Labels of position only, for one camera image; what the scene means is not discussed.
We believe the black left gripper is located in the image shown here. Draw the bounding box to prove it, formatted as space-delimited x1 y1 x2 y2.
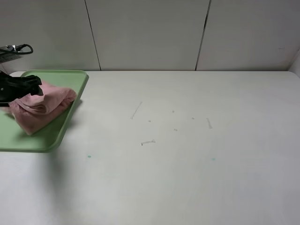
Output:
0 71 43 107

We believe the pink fleece towel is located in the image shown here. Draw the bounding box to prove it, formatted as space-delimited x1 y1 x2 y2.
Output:
6 81 77 135

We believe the green plastic tray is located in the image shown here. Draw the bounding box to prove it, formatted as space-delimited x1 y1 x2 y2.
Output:
0 70 89 153

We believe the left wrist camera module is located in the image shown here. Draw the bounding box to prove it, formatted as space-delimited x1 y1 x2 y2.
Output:
0 45 22 63

